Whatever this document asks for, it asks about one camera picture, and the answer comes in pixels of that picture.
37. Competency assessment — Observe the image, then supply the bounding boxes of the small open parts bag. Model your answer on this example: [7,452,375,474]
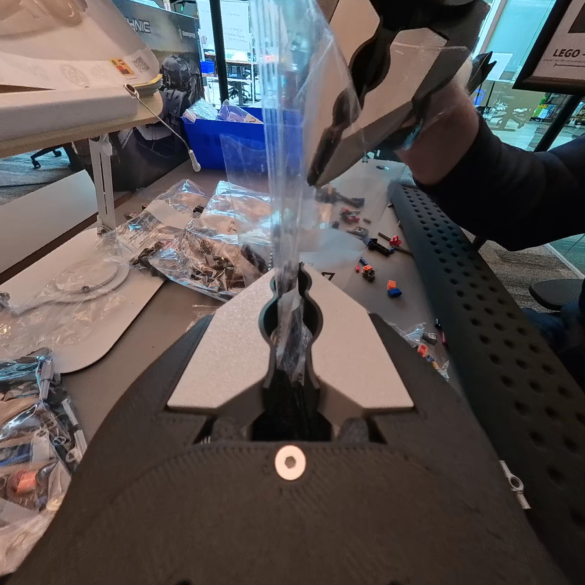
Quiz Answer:
[384,320,533,512]

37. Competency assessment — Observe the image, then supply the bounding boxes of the lego instruction booklet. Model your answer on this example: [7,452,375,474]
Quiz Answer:
[0,0,161,94]

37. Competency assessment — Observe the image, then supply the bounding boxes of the white rounded container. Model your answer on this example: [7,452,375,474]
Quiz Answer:
[0,0,164,158]

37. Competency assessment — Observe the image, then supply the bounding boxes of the blue plastic bin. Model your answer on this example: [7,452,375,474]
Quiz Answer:
[182,105,304,171]

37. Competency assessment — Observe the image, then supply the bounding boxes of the person's right hand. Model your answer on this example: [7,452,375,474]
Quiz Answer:
[395,82,483,186]

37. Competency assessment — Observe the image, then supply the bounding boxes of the person's leg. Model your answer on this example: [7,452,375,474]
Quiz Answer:
[521,304,585,366]

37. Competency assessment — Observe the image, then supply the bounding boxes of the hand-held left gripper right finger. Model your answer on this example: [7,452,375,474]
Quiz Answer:
[297,264,415,440]

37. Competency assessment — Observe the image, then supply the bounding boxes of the black office chair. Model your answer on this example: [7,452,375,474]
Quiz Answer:
[529,278,585,311]
[30,146,65,169]
[466,49,498,94]

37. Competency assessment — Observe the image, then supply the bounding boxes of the black framed sign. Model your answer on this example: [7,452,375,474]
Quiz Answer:
[512,0,585,97]

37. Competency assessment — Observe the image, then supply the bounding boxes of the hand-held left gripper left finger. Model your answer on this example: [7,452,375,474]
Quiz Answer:
[167,270,280,430]

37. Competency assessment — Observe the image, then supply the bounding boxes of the white rod with ball end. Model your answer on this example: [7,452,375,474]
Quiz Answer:
[123,83,202,173]

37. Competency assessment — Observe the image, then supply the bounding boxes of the dark perforated panel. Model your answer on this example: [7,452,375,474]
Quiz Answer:
[391,183,585,581]

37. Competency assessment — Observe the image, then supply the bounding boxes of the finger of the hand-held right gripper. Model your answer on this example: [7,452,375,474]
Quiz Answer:
[306,27,472,187]
[315,0,382,62]

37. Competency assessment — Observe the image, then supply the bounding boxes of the person's right forearm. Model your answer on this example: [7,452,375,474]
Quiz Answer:
[416,114,585,252]

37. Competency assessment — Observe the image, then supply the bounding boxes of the dark lego set box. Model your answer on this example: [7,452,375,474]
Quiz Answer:
[73,0,206,193]

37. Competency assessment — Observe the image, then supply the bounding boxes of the clear lego parts bag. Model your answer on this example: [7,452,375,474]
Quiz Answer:
[0,349,87,531]
[219,0,408,385]
[116,179,215,270]
[151,183,275,303]

